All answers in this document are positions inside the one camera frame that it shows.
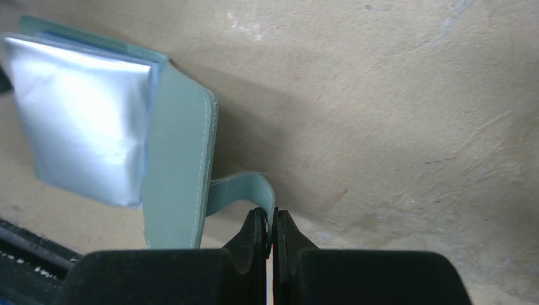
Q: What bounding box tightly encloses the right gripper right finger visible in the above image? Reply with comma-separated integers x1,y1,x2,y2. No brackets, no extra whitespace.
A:
272,210,472,304

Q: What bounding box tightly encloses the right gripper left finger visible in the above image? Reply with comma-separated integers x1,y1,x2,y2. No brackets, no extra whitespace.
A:
55,208,268,305

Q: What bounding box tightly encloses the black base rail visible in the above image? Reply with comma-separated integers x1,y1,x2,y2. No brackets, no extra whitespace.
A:
1,219,81,304

